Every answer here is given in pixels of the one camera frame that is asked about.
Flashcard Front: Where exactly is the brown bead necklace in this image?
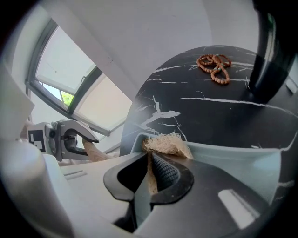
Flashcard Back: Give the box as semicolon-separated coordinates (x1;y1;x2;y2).
196;53;232;86

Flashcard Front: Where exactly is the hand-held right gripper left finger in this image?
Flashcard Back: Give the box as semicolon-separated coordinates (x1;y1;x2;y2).
59;152;150;238

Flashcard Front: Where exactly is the person's left forearm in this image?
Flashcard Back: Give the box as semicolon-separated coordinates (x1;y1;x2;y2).
20;120;32;143

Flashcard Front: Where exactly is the square pale green pan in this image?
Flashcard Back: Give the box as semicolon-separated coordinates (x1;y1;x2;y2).
82;132;298;230

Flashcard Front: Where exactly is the black glossy cup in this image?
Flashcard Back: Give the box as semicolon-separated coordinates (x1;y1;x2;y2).
248;0;298;104

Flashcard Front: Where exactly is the black marble round table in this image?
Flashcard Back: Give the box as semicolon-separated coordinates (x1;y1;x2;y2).
120;45;298;203

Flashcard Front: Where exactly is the small white case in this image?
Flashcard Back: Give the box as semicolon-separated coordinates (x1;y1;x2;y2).
286;78;298;93

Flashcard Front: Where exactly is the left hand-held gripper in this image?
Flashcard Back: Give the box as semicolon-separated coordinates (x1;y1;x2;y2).
27;119;100;163

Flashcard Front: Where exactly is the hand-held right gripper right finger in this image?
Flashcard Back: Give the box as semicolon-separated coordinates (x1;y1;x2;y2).
135;153;282;238

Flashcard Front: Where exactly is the black framed window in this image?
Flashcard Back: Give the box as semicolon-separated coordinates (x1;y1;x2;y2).
25;18;133;138

